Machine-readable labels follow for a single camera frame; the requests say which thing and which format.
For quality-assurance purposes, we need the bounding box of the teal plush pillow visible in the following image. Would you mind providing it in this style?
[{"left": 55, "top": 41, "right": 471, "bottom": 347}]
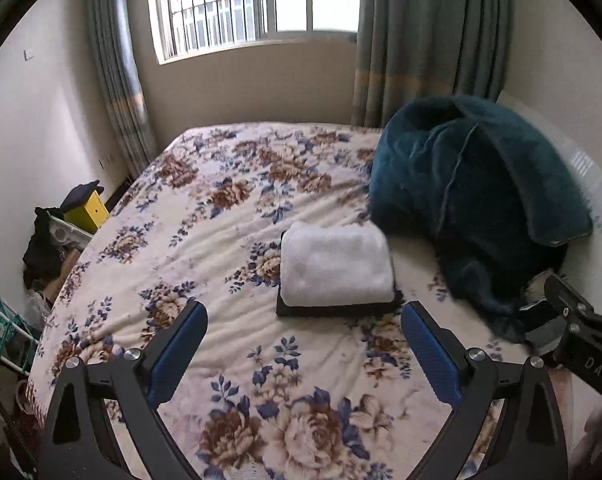
[{"left": 453, "top": 95, "right": 594, "bottom": 247}]

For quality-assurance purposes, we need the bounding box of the yellow box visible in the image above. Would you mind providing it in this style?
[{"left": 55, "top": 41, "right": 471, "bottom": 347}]
[{"left": 64, "top": 191, "right": 110, "bottom": 234}]

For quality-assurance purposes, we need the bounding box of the black grey striped garment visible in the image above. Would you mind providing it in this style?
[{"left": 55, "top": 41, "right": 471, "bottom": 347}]
[{"left": 518, "top": 270, "right": 566, "bottom": 346}]

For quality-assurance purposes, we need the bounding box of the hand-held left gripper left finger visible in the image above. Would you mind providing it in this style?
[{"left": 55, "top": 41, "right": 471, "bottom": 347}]
[{"left": 38, "top": 300, "right": 208, "bottom": 480}]

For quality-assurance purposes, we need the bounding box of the dark cloth on box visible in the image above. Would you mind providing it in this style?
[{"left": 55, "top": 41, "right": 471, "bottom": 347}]
[{"left": 60, "top": 180, "right": 106, "bottom": 212}]

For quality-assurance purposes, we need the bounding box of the black folded garment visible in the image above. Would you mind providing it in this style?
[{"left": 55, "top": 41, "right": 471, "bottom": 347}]
[{"left": 275, "top": 230, "right": 403, "bottom": 318}]

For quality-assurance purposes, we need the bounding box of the wide grey-green curtain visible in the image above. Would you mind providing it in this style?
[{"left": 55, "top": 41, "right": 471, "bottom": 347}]
[{"left": 351, "top": 0, "right": 514, "bottom": 128}]

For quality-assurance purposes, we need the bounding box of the pink bed sheet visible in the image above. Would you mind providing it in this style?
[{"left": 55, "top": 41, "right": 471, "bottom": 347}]
[{"left": 546, "top": 365, "right": 602, "bottom": 480}]

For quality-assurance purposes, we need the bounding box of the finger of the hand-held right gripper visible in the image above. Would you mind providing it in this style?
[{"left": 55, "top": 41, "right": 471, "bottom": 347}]
[{"left": 544, "top": 274, "right": 589, "bottom": 323}]

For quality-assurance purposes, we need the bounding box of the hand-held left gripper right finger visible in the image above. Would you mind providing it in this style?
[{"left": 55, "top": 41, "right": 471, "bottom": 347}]
[{"left": 402, "top": 301, "right": 570, "bottom": 480}]

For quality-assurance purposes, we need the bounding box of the white plastic storage box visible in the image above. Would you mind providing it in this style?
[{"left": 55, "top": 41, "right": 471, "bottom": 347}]
[{"left": 48, "top": 215, "right": 94, "bottom": 256}]

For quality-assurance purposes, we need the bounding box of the teal wire rack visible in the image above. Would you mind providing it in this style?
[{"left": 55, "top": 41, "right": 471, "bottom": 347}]
[{"left": 0, "top": 280, "right": 39, "bottom": 376}]

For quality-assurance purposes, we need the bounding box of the barred window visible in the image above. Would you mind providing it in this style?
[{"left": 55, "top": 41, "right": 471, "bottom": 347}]
[{"left": 146, "top": 0, "right": 364, "bottom": 66}]

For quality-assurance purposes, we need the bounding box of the teal plush blanket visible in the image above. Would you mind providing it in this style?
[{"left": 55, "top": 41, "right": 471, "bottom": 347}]
[{"left": 370, "top": 97, "right": 566, "bottom": 343}]

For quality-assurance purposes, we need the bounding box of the black cloth pile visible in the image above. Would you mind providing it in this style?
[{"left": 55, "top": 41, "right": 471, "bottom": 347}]
[{"left": 22, "top": 207, "right": 67, "bottom": 286}]

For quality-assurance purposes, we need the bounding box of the white towel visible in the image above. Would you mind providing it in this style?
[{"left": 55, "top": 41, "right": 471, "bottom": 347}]
[{"left": 279, "top": 221, "right": 397, "bottom": 308}]

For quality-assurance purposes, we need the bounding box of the narrow grey-green curtain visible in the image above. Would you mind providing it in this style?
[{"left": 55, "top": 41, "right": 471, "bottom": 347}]
[{"left": 84, "top": 0, "right": 158, "bottom": 176}]

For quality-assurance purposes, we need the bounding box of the bed with floral sheet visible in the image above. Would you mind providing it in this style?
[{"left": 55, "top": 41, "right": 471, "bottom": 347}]
[{"left": 26, "top": 125, "right": 556, "bottom": 480}]

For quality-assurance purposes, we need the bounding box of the white bed headboard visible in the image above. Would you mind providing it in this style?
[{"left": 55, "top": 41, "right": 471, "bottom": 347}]
[{"left": 496, "top": 90, "right": 602, "bottom": 311}]

